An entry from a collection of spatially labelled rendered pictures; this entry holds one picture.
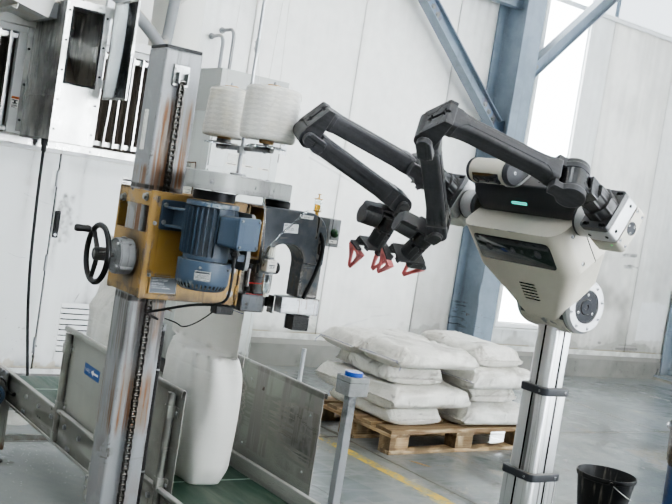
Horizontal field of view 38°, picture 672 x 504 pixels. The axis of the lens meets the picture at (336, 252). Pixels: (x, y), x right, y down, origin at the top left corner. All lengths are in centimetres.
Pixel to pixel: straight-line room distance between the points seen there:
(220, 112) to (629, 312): 826
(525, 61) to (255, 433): 577
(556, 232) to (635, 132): 796
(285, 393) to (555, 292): 119
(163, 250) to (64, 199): 280
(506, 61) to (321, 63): 193
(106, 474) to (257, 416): 86
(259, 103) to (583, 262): 100
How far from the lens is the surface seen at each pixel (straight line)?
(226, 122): 303
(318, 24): 795
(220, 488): 340
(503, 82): 905
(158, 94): 292
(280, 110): 280
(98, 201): 572
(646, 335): 1118
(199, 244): 274
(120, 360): 296
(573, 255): 270
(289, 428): 354
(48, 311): 571
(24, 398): 443
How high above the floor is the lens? 139
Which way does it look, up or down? 3 degrees down
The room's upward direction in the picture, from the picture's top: 9 degrees clockwise
